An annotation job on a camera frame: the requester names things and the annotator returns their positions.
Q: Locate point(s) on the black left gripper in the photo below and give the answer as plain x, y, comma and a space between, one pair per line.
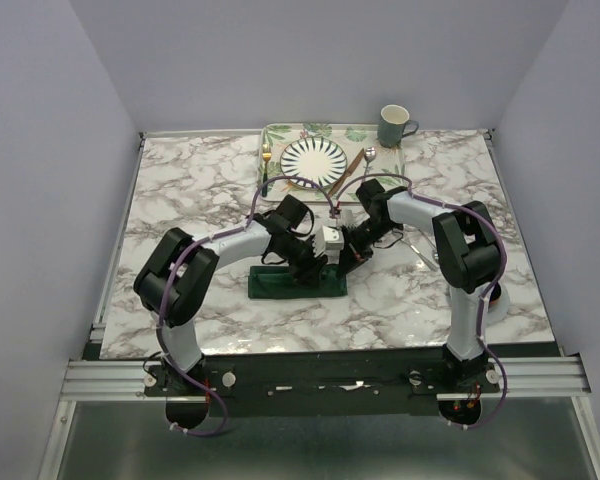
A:
308, 272

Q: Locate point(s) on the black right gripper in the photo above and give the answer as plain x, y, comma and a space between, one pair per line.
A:
349, 260

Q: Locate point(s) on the dark green cloth napkin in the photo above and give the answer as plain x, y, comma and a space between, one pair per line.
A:
276, 283

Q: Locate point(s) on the silver fork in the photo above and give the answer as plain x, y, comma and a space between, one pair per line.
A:
426, 261

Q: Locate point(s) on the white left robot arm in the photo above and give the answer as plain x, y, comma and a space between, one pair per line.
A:
174, 281

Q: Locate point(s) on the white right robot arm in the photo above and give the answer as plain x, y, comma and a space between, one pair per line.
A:
471, 257

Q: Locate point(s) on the striped white round plate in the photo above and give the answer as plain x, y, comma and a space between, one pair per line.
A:
313, 160

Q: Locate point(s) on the leaf-patterned serving tray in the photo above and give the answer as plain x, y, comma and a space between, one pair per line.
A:
390, 162

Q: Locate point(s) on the silver spoon on tray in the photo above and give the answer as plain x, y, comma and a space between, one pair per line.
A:
369, 156

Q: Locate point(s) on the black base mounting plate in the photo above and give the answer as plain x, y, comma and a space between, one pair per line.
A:
417, 381

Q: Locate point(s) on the green ceramic mug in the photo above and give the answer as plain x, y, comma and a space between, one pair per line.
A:
394, 125

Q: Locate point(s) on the white saucer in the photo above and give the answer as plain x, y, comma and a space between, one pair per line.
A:
498, 312

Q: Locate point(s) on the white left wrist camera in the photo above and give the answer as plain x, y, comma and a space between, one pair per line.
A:
327, 239

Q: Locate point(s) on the gold fork green handle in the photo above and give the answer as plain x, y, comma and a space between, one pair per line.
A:
266, 157

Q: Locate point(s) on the aluminium frame rail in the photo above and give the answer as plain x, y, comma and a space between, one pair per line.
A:
545, 380

